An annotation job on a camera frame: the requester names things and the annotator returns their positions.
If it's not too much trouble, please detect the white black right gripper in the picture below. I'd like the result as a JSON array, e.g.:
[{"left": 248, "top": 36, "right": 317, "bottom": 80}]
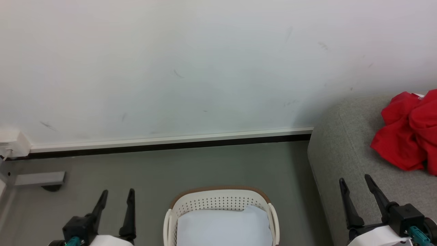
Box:
[{"left": 339, "top": 174, "right": 437, "bottom": 246}]

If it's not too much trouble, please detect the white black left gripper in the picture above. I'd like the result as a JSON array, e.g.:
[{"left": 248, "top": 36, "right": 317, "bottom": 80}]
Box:
[{"left": 48, "top": 188, "right": 137, "bottom": 246}]

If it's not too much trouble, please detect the red garment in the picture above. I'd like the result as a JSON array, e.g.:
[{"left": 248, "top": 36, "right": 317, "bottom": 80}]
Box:
[{"left": 370, "top": 90, "right": 437, "bottom": 176}]

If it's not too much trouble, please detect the grey fabric sofa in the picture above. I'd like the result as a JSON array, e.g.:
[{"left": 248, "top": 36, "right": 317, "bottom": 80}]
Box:
[{"left": 307, "top": 95, "right": 437, "bottom": 246}]

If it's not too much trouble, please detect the grey metal bar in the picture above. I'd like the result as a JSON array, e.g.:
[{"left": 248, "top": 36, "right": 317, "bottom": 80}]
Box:
[{"left": 14, "top": 171, "right": 66, "bottom": 186}]

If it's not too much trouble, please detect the white black baseboard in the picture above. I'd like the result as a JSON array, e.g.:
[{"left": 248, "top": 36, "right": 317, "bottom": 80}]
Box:
[{"left": 7, "top": 127, "right": 314, "bottom": 160}]

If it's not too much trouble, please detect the white laundry basket brown rim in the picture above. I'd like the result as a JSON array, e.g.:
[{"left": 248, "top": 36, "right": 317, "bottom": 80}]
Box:
[{"left": 163, "top": 186, "right": 280, "bottom": 246}]

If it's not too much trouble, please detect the pale white basket pad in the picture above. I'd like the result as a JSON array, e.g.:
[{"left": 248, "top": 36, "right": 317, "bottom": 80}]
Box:
[{"left": 177, "top": 204, "right": 273, "bottom": 246}]

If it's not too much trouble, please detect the white wall socket box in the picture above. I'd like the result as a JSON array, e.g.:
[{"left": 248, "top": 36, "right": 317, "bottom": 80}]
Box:
[{"left": 0, "top": 130, "right": 32, "bottom": 158}]

